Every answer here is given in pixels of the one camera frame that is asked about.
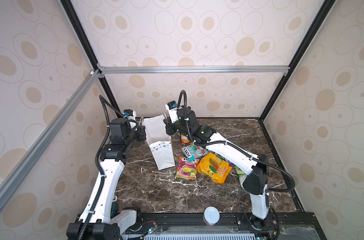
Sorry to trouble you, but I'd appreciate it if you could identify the white paper bag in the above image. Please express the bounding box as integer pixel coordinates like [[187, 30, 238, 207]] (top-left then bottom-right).
[[143, 115, 175, 170]]

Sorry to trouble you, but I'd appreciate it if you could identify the pink fruit candy packet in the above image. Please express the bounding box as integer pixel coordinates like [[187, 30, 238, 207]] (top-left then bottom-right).
[[175, 157, 200, 180]]

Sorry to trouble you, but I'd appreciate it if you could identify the yellow snack bag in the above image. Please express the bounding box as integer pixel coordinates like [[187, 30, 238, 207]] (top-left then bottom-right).
[[197, 153, 232, 184]]

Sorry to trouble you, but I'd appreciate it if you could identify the green packet near right arm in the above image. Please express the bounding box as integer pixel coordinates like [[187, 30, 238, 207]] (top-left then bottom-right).
[[234, 166, 248, 191]]

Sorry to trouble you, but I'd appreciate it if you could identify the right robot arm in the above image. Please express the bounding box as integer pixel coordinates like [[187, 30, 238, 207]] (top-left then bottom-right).
[[164, 90, 295, 229]]

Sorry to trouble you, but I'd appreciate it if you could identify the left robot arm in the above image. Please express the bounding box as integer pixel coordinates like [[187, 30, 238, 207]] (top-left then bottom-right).
[[66, 96, 146, 240]]

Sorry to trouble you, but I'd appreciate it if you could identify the orange snack packet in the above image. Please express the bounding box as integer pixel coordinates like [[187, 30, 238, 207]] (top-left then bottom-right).
[[179, 135, 191, 145]]

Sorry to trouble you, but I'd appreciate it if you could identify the teal Fox's candy packet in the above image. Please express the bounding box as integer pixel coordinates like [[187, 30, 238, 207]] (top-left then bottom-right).
[[181, 144, 209, 162]]

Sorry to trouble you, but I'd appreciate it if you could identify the horizontal aluminium bar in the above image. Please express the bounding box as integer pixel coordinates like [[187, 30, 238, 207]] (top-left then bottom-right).
[[91, 65, 290, 77]]

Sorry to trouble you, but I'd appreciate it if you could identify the white round cap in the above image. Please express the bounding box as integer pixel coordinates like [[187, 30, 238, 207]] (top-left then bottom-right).
[[203, 207, 220, 226]]

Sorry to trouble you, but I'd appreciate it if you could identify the diagonal aluminium bar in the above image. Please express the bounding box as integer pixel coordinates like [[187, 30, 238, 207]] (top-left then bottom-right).
[[0, 69, 101, 213]]

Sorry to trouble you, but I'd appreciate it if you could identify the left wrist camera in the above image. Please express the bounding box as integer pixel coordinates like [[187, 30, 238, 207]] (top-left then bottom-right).
[[123, 109, 136, 129]]

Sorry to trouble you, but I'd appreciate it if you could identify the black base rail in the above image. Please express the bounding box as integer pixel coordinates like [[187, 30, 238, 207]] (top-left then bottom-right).
[[66, 211, 328, 240]]

